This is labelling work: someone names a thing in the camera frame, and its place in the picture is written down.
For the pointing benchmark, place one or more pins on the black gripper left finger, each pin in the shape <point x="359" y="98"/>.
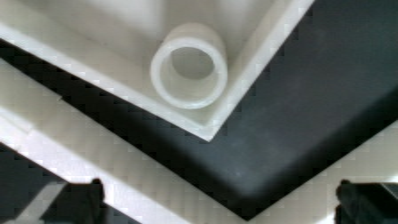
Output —
<point x="66" y="204"/>

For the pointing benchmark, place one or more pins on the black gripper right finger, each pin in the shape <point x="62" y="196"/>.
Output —
<point x="368" y="203"/>

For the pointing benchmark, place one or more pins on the white square tabletop part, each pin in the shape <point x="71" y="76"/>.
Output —
<point x="96" y="37"/>

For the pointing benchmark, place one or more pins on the white U-shaped obstacle fence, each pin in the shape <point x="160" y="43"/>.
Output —
<point x="60" y="139"/>

